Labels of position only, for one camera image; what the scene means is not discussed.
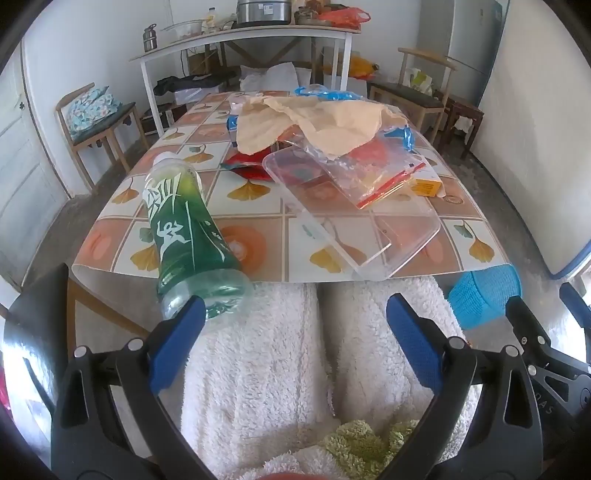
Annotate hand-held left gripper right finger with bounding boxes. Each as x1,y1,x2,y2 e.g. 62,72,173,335
383,293,546,480

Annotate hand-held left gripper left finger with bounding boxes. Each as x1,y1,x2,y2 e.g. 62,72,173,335
51,295,218,480

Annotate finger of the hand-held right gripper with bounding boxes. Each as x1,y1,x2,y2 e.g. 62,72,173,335
505,295,561,370
558,281,591,324

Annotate blue plastic basket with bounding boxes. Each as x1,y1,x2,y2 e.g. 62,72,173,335
445,265,522,329

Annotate green plastic bottle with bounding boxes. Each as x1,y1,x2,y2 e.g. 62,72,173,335
144,154,254,320

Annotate red snack bag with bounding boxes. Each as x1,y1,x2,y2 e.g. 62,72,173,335
221,148,324,185

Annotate blue plastic wrapper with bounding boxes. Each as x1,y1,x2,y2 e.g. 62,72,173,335
294,84,362,101
382,124,415,151

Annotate beige cloth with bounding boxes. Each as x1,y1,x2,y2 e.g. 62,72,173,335
236,95,409,158

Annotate clear plastic container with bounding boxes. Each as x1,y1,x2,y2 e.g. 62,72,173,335
262,147,441,281

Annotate patterned tablecloth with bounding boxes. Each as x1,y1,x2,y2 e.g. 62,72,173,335
74,90,513,283

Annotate yellow box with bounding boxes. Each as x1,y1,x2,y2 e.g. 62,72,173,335
412,168,447,198

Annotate clear zip bag red seal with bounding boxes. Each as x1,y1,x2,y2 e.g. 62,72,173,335
295,134,428,210

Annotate dark wooden stool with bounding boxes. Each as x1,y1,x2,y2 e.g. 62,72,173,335
438,92,485,160

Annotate wooden chair with floral cushion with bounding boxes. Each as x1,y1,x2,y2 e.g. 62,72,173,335
55,83,151,192

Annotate white door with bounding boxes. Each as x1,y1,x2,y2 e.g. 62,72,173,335
0,46,70,287

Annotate floral cushion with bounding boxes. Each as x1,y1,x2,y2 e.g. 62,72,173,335
66,86,123,137

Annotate clear plastic wrapper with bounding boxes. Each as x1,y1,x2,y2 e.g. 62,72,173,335
230,92,265,112

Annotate wooden chair dark seat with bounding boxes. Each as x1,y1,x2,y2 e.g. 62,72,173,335
369,47,462,144

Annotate white and green bag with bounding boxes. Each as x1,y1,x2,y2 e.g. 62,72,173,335
409,67,435,97

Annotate black cloth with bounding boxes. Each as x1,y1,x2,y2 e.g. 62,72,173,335
154,69,238,97

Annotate yellow bag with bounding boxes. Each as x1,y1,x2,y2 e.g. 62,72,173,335
348,55,382,79

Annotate cardboard box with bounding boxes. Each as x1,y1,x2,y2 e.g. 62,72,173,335
187,46,227,77

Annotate white sack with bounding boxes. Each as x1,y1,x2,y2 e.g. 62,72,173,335
240,62,315,93

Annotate glass bowl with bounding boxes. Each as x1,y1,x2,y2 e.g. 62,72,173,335
161,19,208,40

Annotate white table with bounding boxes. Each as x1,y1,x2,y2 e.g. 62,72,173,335
129,25,363,139

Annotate red plastic bag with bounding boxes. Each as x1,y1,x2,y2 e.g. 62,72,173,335
318,7,372,28

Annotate steel pot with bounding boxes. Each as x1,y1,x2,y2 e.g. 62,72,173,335
236,0,293,25

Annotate dark food bowl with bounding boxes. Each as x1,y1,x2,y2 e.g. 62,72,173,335
294,4,333,25

